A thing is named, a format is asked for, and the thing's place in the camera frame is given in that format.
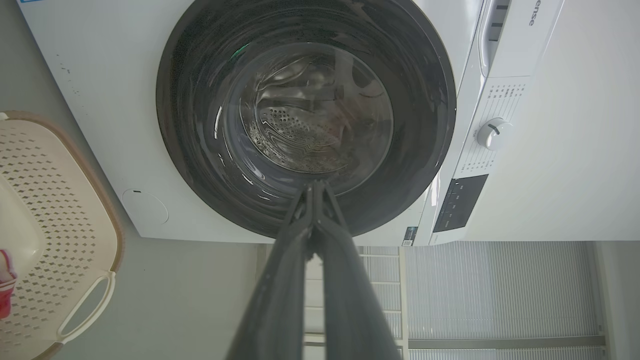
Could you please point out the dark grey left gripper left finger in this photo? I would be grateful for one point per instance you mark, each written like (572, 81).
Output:
(280, 300)

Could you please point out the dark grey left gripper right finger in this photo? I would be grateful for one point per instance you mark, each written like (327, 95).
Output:
(350, 310)

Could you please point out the black round glass washer door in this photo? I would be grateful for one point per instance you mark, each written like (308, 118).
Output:
(190, 125)

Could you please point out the white front-load washing machine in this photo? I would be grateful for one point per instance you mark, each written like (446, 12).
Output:
(100, 100)

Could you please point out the white framed panel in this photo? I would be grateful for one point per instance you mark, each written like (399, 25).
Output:
(385, 280)

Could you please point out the small dark QR sticker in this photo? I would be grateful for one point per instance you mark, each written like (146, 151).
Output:
(411, 236)

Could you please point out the white slatted panel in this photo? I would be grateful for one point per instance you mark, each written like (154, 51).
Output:
(500, 290)

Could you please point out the black control display panel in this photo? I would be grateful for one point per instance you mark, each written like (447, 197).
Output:
(460, 202)

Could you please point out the round white filter cover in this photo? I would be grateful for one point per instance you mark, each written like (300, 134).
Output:
(145, 207)

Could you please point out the steel perforated washer drum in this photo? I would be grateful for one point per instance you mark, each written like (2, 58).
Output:
(310, 130)

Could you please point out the white program dial knob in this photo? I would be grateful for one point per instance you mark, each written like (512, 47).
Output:
(492, 134)

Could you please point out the cream perforated laundry basket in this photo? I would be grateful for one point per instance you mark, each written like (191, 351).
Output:
(60, 210)

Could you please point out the red and white garment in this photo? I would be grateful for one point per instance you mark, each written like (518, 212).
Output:
(6, 290)

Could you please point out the white detergent drawer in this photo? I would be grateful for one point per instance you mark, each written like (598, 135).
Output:
(525, 40)

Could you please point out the blue energy label sticker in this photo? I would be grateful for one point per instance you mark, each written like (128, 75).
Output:
(32, 1)

